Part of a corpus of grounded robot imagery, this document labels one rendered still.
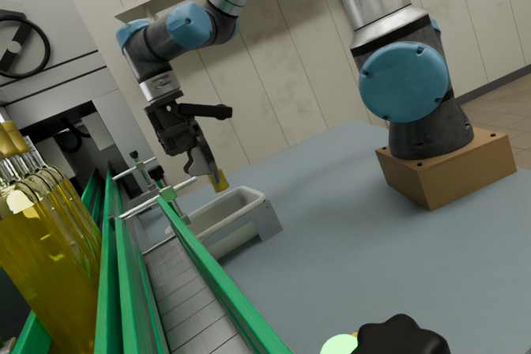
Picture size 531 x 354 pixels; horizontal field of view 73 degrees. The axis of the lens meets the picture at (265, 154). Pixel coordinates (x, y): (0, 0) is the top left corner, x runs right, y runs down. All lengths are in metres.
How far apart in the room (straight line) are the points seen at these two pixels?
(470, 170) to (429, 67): 0.25
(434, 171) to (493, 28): 3.48
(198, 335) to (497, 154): 0.57
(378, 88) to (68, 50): 1.24
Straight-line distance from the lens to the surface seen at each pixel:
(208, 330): 0.40
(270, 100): 3.26
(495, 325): 0.49
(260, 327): 0.22
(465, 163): 0.70
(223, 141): 3.27
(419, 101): 0.54
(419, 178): 0.67
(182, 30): 0.68
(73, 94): 1.53
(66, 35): 1.56
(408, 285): 0.55
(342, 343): 0.35
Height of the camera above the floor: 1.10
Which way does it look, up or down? 13 degrees down
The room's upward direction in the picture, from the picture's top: 24 degrees counter-clockwise
